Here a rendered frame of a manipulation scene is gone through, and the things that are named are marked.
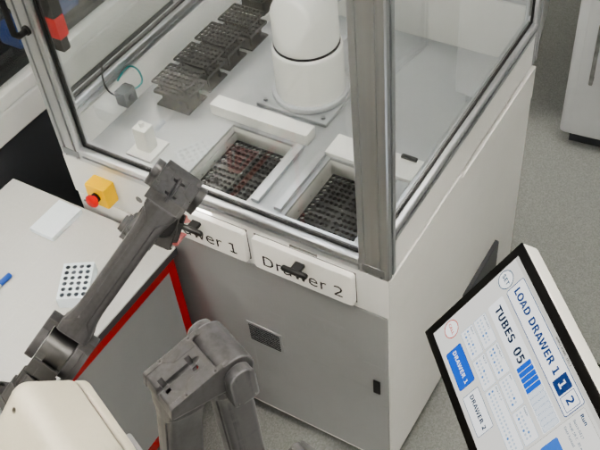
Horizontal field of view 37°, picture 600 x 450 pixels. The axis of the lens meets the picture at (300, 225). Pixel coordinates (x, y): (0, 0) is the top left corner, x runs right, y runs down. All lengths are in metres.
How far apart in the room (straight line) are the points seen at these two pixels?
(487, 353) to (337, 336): 0.65
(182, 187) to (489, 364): 0.71
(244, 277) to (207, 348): 1.26
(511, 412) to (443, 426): 1.21
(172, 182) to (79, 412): 0.43
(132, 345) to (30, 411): 1.07
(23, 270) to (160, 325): 0.41
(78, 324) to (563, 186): 2.45
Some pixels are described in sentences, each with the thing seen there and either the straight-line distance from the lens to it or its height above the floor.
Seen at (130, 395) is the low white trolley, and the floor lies 0.42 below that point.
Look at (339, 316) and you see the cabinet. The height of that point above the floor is 0.73.
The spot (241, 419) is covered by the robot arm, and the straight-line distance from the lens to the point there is 1.32.
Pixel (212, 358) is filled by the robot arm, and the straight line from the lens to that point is 1.20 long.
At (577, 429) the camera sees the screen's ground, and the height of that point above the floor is 1.15.
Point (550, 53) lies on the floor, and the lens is 4.40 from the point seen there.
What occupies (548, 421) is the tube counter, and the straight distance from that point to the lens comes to 1.74.
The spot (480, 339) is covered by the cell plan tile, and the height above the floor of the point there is 1.06.
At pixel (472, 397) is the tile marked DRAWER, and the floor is 1.00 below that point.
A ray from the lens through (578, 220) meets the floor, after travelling 3.61.
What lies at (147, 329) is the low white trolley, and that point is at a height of 0.58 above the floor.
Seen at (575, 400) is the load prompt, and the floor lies 1.16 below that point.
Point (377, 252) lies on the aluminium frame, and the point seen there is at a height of 1.04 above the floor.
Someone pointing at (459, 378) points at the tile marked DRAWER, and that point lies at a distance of 1.91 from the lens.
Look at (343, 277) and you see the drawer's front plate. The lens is 2.17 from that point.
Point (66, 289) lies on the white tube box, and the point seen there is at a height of 0.80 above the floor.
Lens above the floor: 2.59
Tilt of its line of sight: 47 degrees down
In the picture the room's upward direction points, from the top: 7 degrees counter-clockwise
